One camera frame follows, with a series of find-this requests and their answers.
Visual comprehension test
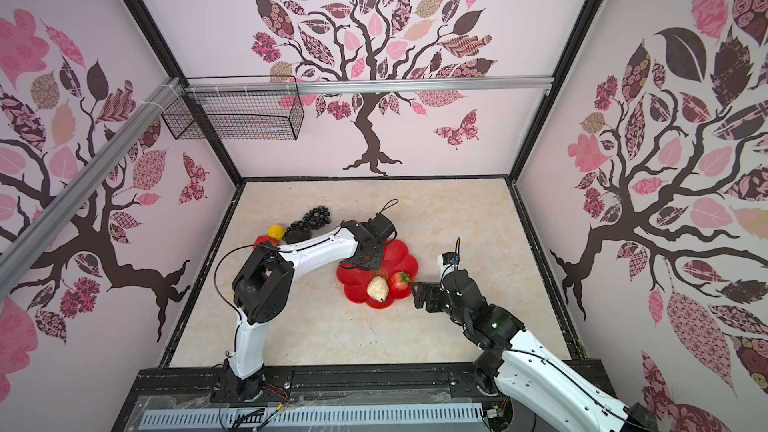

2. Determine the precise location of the dark grape bunch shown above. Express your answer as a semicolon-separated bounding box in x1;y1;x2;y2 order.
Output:
286;206;331;233

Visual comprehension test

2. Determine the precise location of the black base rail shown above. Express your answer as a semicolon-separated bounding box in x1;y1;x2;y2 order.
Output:
111;358;632;432

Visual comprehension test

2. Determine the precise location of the aluminium rail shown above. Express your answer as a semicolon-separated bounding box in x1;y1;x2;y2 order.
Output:
185;75;554;95
1;77;183;297

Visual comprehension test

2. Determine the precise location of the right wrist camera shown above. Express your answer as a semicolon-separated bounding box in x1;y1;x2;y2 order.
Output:
438;251;461;278

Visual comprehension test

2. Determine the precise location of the white cable duct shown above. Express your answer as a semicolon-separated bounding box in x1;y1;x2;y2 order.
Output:
128;403;488;431

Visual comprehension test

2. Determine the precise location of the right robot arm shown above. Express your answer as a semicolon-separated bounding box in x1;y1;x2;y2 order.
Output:
411;269;658;431

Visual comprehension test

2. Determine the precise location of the cream white pear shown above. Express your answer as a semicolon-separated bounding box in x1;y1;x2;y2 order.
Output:
366;276;390;303

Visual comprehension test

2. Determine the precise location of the aluminium rail left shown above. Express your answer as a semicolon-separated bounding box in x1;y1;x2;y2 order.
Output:
1;77;183;297

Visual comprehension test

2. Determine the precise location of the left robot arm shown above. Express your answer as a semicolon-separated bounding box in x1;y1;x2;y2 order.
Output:
221;213;396;402

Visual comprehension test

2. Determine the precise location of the small yellow fruit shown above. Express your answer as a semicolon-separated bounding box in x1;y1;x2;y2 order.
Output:
267;224;286;241

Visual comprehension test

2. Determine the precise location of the black wire basket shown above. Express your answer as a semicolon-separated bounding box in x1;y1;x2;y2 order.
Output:
162;74;304;141

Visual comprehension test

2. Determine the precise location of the aluminium rail back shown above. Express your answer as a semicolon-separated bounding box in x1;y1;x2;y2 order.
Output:
185;75;554;95

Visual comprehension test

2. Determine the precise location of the red flower-shaped bowl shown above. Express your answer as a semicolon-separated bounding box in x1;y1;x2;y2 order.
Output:
336;240;419;309

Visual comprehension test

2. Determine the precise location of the red strawberry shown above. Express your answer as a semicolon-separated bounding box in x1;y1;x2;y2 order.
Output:
389;271;412;293

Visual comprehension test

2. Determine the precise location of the dark avocado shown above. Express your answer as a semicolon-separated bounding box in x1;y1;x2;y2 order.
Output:
283;228;312;245

